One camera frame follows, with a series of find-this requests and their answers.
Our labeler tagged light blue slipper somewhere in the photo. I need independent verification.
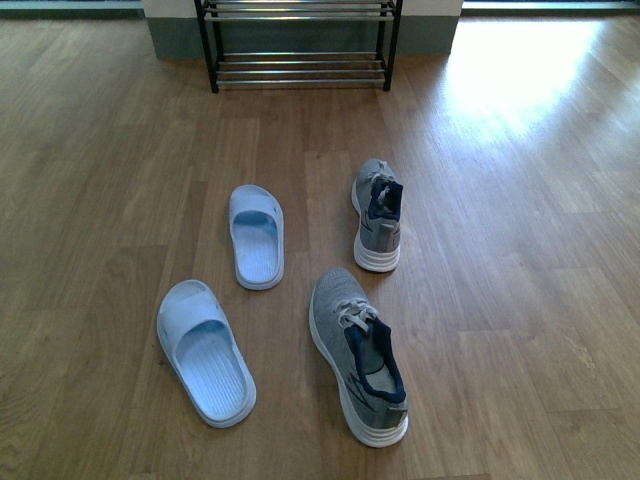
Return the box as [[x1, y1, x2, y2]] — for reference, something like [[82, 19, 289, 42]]
[[157, 279, 257, 428], [229, 184, 284, 291]]

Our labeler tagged grey sneaker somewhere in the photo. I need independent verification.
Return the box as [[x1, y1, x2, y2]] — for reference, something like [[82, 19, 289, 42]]
[[351, 158, 403, 273], [309, 268, 409, 448]]

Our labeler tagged black metal shoe rack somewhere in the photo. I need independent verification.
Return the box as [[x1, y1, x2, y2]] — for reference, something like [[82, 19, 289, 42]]
[[195, 1, 403, 92]]

